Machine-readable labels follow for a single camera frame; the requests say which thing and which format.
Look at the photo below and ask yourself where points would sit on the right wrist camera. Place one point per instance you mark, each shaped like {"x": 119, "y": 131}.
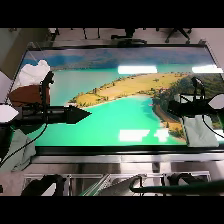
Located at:
{"x": 197, "y": 87}

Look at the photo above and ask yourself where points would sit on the silver frame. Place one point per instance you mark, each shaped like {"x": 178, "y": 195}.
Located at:
{"x": 100, "y": 159}

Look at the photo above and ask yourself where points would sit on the white garment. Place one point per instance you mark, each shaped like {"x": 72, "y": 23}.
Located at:
{"x": 33, "y": 74}

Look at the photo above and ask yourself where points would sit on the brown garment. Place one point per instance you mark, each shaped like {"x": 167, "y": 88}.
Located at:
{"x": 28, "y": 95}

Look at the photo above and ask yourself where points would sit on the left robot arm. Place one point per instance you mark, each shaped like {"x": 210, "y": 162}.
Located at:
{"x": 26, "y": 115}

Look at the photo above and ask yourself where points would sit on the pale green garment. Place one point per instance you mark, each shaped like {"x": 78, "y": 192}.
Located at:
{"x": 199, "y": 131}
{"x": 18, "y": 150}

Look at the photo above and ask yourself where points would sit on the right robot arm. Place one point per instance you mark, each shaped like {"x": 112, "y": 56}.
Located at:
{"x": 203, "y": 107}

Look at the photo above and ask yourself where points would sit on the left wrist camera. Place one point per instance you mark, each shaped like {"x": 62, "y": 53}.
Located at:
{"x": 46, "y": 87}

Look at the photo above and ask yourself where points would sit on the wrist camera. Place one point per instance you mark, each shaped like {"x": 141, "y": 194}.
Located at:
{"x": 197, "y": 87}
{"x": 46, "y": 87}

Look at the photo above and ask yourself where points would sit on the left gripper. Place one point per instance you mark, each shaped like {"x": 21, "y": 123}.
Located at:
{"x": 56, "y": 115}

